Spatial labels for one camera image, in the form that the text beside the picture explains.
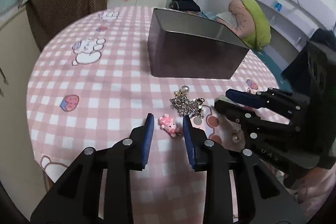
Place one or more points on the white pillow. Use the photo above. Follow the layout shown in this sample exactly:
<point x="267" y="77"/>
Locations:
<point x="227" y="19"/>

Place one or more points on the pink checked cartoon tablecloth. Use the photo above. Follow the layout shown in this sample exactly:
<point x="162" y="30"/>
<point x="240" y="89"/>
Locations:
<point x="105" y="82"/>

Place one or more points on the pink bear charm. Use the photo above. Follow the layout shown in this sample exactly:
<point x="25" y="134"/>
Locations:
<point x="168" y="124"/>

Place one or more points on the rectangular metal tin box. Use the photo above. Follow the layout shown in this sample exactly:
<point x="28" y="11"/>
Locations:
<point x="189" y="56"/>

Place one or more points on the small blue packet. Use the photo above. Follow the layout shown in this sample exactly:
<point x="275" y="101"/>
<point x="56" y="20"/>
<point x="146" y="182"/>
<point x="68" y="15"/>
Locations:
<point x="278" y="6"/>

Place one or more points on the small pearl stud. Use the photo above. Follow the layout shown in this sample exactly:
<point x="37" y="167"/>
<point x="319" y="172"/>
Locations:
<point x="236" y="138"/>

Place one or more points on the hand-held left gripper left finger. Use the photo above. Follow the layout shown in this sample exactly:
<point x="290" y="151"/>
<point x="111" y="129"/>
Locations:
<point x="147" y="140"/>

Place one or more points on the cream cabinet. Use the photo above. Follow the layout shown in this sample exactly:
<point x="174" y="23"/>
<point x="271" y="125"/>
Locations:
<point x="13" y="82"/>

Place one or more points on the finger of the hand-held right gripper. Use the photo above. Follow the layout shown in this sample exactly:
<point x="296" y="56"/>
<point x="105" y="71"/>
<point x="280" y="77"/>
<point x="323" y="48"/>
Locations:
<point x="244" y="98"/>
<point x="231" y="108"/>

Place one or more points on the folded dark clothes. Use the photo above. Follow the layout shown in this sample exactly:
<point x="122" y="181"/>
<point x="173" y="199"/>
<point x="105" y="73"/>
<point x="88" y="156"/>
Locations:
<point x="185" y="5"/>

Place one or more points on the brown dotted cloth cover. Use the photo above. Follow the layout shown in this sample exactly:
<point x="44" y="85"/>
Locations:
<point x="63" y="3"/>

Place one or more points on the rolled pink green quilt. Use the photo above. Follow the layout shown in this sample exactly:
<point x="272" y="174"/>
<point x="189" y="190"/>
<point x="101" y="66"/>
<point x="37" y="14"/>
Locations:
<point x="258" y="22"/>

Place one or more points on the person's right hand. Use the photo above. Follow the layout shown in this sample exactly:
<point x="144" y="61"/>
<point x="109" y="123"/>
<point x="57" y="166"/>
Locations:
<point x="321" y="184"/>

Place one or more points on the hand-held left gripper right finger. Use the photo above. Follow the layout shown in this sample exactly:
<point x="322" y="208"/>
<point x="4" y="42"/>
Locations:
<point x="188" y="140"/>

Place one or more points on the pink pillow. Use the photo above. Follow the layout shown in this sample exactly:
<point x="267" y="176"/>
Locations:
<point x="237" y="16"/>

